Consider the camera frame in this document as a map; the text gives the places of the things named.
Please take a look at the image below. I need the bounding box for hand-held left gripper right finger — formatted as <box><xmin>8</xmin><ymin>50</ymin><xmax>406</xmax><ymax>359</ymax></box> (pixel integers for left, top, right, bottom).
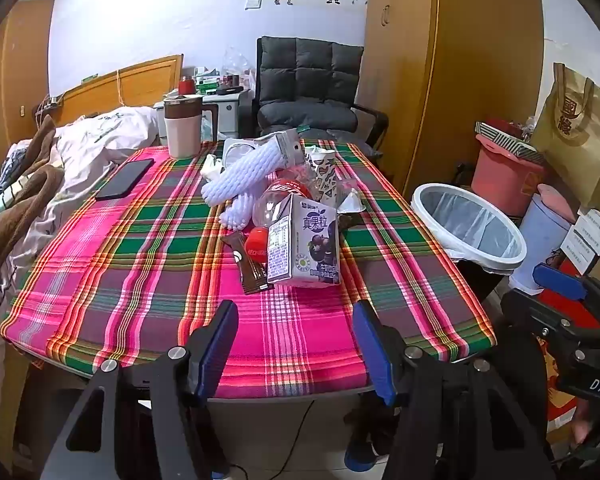
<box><xmin>352</xmin><ymin>300</ymin><xmax>556</xmax><ymax>480</ymax></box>

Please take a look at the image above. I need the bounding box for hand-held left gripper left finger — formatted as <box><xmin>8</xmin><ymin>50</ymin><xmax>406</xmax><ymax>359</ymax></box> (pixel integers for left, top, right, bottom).
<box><xmin>42</xmin><ymin>300</ymin><xmax>240</xmax><ymax>480</ymax></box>

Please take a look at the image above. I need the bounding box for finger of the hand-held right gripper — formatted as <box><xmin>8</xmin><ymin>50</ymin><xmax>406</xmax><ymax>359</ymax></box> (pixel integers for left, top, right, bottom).
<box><xmin>500</xmin><ymin>289</ymin><xmax>588</xmax><ymax>361</ymax></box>
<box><xmin>532</xmin><ymin>263</ymin><xmax>600</xmax><ymax>323</ymax></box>

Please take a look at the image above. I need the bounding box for brown snack wrapper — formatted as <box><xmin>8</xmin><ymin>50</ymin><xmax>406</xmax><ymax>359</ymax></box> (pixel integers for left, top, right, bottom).
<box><xmin>221</xmin><ymin>232</ymin><xmax>275</xmax><ymax>296</ymax></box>

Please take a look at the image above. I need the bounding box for purple milk carton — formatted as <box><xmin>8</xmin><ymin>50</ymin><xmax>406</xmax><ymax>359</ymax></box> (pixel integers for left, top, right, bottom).
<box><xmin>266</xmin><ymin>194</ymin><xmax>342</xmax><ymax>288</ymax></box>

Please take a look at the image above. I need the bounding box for short white foam net sleeve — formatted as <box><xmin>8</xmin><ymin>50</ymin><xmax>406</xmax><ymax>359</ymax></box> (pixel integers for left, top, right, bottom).
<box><xmin>219</xmin><ymin>191</ymin><xmax>261</xmax><ymax>231</ymax></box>

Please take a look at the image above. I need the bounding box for clear bottle with red label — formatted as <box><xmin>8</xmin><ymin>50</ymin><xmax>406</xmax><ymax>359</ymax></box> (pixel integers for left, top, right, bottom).
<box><xmin>250</xmin><ymin>176</ymin><xmax>315</xmax><ymax>241</ymax></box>

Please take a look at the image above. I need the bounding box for long white foam net sleeve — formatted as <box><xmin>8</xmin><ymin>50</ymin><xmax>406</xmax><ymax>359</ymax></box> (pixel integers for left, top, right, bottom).
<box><xmin>201</xmin><ymin>135</ymin><xmax>287</xmax><ymax>208</ymax></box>

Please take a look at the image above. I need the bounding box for white tissue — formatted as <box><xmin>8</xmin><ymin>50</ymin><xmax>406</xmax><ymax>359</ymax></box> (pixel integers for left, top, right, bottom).
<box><xmin>201</xmin><ymin>154</ymin><xmax>227</xmax><ymax>182</ymax></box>

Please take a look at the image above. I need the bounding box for patterned paper cup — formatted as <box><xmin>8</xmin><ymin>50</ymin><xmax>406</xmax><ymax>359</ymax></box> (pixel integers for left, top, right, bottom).
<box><xmin>304</xmin><ymin>145</ymin><xmax>339</xmax><ymax>205</ymax></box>

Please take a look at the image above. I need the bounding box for white plastic tub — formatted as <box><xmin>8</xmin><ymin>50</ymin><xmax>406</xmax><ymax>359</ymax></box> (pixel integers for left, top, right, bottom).
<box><xmin>223</xmin><ymin>139</ymin><xmax>261</xmax><ymax>166</ymax></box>

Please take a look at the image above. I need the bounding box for person's right hand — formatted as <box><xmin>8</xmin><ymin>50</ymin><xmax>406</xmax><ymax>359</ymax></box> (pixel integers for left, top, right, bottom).
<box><xmin>572</xmin><ymin>400</ymin><xmax>600</xmax><ymax>448</ymax></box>

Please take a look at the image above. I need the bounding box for red gold printed box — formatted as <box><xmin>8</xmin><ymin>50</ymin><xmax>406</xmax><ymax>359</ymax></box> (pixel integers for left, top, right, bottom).
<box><xmin>537</xmin><ymin>285</ymin><xmax>600</xmax><ymax>331</ymax></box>

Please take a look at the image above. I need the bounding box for light blue cylindrical container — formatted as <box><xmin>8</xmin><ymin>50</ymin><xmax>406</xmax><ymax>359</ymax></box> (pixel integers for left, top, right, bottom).
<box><xmin>510</xmin><ymin>192</ymin><xmax>578</xmax><ymax>296</ymax></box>

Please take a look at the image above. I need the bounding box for pink plastic bucket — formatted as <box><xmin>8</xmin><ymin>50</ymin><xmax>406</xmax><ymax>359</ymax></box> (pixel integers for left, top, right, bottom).
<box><xmin>471</xmin><ymin>132</ymin><xmax>548</xmax><ymax>218</ymax></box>

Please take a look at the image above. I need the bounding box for pink green plaid tablecloth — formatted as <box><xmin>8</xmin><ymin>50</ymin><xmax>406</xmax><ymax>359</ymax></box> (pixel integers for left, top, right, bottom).
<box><xmin>0</xmin><ymin>139</ymin><xmax>498</xmax><ymax>401</ymax></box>

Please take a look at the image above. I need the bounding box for gold paper bag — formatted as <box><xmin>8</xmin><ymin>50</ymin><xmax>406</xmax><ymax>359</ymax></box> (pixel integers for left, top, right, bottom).
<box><xmin>530</xmin><ymin>62</ymin><xmax>600</xmax><ymax>211</ymax></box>

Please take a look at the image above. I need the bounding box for striped gift box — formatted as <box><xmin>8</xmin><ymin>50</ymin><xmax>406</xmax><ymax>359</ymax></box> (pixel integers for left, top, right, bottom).
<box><xmin>475</xmin><ymin>121</ymin><xmax>538</xmax><ymax>161</ymax></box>

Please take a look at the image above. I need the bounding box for black smartphone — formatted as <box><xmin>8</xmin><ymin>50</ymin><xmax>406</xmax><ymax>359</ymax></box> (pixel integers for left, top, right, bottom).
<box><xmin>95</xmin><ymin>158</ymin><xmax>155</xmax><ymax>202</ymax></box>

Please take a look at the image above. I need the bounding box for pink brown thermos jug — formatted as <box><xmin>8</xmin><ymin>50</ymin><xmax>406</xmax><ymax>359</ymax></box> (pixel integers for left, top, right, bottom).
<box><xmin>162</xmin><ymin>94</ymin><xmax>217</xmax><ymax>159</ymax></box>

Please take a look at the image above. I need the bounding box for black office chair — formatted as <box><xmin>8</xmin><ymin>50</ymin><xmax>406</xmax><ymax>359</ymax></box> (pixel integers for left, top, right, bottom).
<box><xmin>252</xmin><ymin>40</ymin><xmax>390</xmax><ymax>156</ymax></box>

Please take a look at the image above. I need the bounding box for brown blanket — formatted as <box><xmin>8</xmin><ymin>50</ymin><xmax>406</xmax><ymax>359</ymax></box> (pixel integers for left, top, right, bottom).
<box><xmin>0</xmin><ymin>115</ymin><xmax>66</xmax><ymax>301</ymax></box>

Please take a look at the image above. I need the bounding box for white nightstand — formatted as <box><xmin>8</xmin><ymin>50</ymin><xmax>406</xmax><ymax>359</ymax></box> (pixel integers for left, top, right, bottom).
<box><xmin>153</xmin><ymin>89</ymin><xmax>252</xmax><ymax>142</ymax></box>

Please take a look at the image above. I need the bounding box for wooden wardrobe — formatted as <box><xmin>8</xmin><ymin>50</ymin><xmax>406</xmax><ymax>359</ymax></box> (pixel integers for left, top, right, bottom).
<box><xmin>355</xmin><ymin>0</ymin><xmax>543</xmax><ymax>201</ymax></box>

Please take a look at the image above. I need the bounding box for clear plastic bag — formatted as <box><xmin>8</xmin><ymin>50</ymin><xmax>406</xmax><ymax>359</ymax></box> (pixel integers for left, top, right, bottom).
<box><xmin>222</xmin><ymin>47</ymin><xmax>256</xmax><ymax>88</ymax></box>

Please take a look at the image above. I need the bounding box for wooden headboard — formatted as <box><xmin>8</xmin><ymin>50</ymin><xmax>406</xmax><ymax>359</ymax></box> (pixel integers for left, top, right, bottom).
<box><xmin>55</xmin><ymin>54</ymin><xmax>185</xmax><ymax>126</ymax></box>

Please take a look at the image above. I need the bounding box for dark grey cushioned chair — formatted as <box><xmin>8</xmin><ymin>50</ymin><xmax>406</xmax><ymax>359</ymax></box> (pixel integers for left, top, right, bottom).
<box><xmin>256</xmin><ymin>36</ymin><xmax>365</xmax><ymax>136</ymax></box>

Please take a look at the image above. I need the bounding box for wooden cabinet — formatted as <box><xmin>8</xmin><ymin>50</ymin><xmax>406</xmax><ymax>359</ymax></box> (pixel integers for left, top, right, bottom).
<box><xmin>0</xmin><ymin>0</ymin><xmax>56</xmax><ymax>161</ymax></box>

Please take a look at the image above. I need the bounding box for black cable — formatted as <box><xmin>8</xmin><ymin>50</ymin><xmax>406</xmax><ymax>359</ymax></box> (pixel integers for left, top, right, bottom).
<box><xmin>227</xmin><ymin>400</ymin><xmax>315</xmax><ymax>478</ymax></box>

